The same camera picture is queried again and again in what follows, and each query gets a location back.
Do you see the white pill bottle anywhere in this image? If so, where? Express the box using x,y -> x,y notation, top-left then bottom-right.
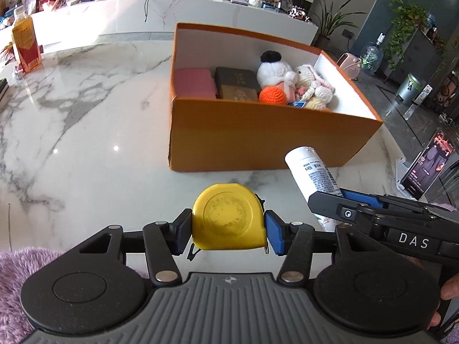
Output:
284,145 -> 346,233

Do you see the yellow tape measure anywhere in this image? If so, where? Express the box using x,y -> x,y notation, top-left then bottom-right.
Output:
188,183 -> 268,260

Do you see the white crochet bunny doll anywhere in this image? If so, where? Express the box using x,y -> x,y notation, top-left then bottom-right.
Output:
295,64 -> 334,110

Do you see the orange crochet ball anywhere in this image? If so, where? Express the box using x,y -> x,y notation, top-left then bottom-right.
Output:
258,85 -> 287,105

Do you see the white black plush doll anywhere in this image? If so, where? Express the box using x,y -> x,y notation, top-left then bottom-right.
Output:
257,50 -> 297,89

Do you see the dark grey gift box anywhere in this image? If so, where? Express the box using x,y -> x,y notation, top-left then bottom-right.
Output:
215,67 -> 260,91

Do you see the blue Ocean Park card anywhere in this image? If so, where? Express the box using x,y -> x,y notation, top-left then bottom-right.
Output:
287,101 -> 306,108

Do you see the person right hand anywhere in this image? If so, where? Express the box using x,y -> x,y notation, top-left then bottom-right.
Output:
429,274 -> 459,328

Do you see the acrylic photo stand display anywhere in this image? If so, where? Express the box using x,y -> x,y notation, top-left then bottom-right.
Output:
398,128 -> 455,200

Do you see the silver trash bin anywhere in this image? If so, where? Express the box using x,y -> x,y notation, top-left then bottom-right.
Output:
394,73 -> 424,106

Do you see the orange cardboard box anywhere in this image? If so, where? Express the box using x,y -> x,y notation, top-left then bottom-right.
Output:
168,23 -> 382,172

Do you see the pink small heater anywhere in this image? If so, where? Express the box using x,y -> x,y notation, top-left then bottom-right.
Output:
337,53 -> 361,80

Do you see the water jug with pump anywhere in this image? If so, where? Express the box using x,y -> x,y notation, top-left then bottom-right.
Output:
360,33 -> 385,75

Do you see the purple fluffy blanket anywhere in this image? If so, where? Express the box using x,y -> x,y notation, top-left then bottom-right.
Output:
0,246 -> 148,344

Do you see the potted long leaf plant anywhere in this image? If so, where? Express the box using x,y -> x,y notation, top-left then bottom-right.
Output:
310,0 -> 366,50

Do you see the hanging green vine plant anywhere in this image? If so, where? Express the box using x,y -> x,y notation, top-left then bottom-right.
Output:
384,0 -> 447,74

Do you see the black keyboard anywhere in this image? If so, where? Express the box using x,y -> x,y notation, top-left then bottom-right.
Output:
0,79 -> 9,101

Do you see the orange juice bottle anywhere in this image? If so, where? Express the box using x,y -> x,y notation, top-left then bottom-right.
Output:
12,5 -> 41,73

